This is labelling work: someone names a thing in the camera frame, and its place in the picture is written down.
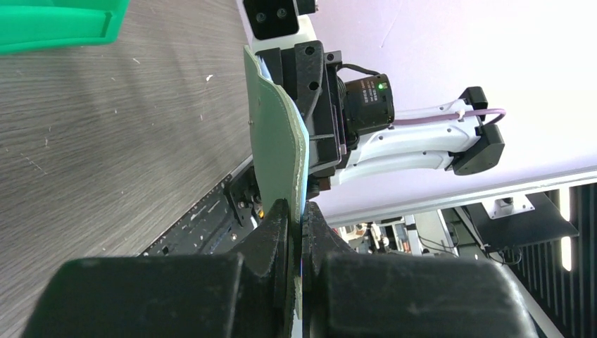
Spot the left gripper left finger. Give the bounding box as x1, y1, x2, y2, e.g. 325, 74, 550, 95
23, 199, 290, 337

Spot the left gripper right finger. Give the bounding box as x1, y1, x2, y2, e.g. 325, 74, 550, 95
302, 202, 537, 337

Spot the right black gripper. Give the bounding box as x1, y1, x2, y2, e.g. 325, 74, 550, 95
265, 41, 395, 189

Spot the sage green card holder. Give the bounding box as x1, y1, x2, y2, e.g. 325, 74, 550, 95
244, 46, 309, 319

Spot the green plastic double bin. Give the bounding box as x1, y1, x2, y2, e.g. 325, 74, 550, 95
1, 0, 130, 55

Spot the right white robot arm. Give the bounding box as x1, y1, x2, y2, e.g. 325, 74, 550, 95
258, 41, 506, 194

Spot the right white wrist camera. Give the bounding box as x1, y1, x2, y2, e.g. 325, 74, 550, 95
241, 0, 318, 52

